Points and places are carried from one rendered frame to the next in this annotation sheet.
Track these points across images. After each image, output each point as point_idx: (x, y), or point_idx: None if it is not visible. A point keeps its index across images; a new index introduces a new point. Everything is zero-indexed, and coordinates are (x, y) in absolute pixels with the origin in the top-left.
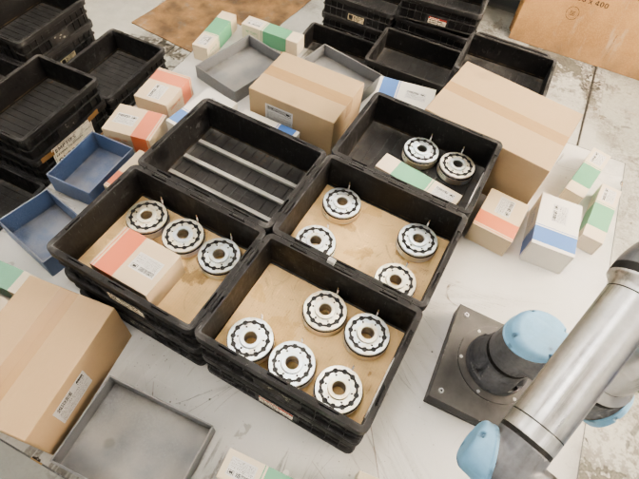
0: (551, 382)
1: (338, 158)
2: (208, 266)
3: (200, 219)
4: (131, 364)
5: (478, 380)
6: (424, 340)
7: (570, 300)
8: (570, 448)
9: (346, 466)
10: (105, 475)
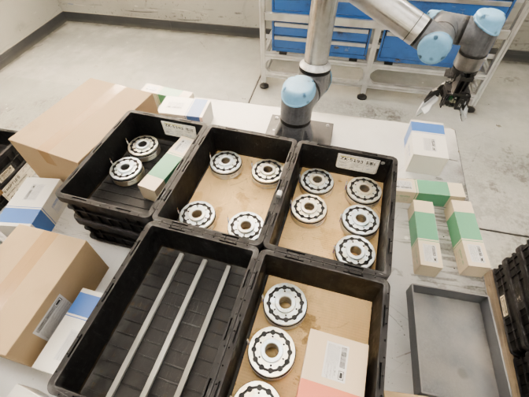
0: (401, 8)
1: (157, 209)
2: (301, 309)
3: (242, 343)
4: (392, 387)
5: (309, 141)
6: None
7: (232, 113)
8: (322, 116)
9: None
10: (484, 364)
